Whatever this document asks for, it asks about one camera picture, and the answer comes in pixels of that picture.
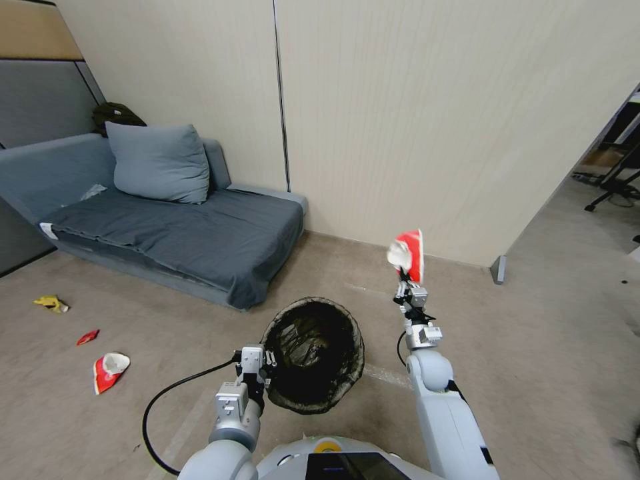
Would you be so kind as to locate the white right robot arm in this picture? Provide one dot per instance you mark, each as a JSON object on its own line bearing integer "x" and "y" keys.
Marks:
{"x": 445, "y": 425}

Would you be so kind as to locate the crumpled yellow wrapper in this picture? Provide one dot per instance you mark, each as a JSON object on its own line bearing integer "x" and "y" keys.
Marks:
{"x": 50, "y": 302}

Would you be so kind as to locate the grey partition foot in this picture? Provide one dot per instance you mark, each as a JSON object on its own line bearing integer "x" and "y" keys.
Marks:
{"x": 498, "y": 270}

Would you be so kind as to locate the dark grey sofa blanket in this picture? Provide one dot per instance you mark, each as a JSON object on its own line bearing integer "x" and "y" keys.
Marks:
{"x": 200, "y": 235}

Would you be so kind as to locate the grey fabric wall panel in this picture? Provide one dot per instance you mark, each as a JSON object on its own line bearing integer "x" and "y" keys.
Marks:
{"x": 42, "y": 100}

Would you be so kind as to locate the crushed red paper cup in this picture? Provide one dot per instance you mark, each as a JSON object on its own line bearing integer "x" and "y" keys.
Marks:
{"x": 412, "y": 250}
{"x": 107, "y": 372}

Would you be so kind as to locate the white sofa label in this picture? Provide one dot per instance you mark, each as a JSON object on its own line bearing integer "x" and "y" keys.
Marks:
{"x": 48, "y": 230}

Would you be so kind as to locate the small red wrapper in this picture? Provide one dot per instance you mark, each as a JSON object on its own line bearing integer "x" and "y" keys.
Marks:
{"x": 87, "y": 337}

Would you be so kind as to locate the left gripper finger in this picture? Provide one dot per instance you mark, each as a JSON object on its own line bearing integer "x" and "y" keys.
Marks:
{"x": 270, "y": 360}
{"x": 265, "y": 383}

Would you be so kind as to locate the white robot front shell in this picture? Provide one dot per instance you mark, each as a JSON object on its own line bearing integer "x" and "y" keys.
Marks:
{"x": 345, "y": 462}

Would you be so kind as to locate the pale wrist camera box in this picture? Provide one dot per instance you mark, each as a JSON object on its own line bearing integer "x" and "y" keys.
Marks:
{"x": 419, "y": 297}
{"x": 252, "y": 359}

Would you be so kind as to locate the light wood wall panel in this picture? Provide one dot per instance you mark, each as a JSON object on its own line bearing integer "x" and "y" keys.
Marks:
{"x": 35, "y": 30}

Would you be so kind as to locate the grey blue pillow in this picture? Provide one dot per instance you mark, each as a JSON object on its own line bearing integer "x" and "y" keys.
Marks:
{"x": 160, "y": 162}

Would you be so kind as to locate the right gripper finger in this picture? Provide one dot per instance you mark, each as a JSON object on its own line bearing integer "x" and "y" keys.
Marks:
{"x": 413, "y": 283}
{"x": 400, "y": 292}

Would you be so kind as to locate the clear plastic wrapper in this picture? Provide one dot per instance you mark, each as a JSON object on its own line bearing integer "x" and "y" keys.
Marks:
{"x": 93, "y": 191}

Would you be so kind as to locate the black office chair base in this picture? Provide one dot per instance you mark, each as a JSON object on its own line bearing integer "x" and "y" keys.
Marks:
{"x": 615, "y": 187}

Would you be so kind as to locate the grey blue sofa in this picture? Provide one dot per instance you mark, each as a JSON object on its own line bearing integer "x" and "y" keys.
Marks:
{"x": 45, "y": 172}

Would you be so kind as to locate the dark green bag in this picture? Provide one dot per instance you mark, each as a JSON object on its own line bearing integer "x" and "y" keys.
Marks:
{"x": 116, "y": 115}

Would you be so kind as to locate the black mesh trash bin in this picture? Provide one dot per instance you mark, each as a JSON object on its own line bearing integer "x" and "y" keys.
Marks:
{"x": 320, "y": 365}

